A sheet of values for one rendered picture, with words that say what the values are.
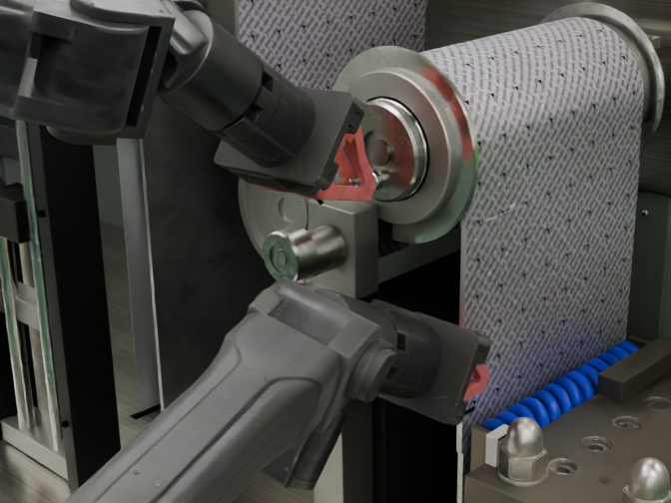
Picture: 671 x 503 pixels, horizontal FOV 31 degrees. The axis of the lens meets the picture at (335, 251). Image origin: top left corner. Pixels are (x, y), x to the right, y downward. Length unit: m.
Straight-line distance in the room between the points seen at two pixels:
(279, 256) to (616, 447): 0.29
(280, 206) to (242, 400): 0.40
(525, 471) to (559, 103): 0.28
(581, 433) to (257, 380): 0.38
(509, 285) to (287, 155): 0.24
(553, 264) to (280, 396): 0.39
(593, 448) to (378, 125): 0.30
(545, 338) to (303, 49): 0.32
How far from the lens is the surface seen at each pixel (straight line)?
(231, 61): 0.73
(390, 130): 0.85
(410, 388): 0.83
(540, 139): 0.92
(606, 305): 1.06
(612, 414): 0.98
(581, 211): 0.99
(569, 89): 0.95
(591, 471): 0.90
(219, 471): 0.58
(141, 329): 1.22
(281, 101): 0.76
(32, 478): 1.17
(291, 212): 0.98
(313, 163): 0.76
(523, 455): 0.87
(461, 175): 0.85
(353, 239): 0.88
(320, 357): 0.66
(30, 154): 1.05
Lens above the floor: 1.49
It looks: 21 degrees down
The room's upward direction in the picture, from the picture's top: 1 degrees counter-clockwise
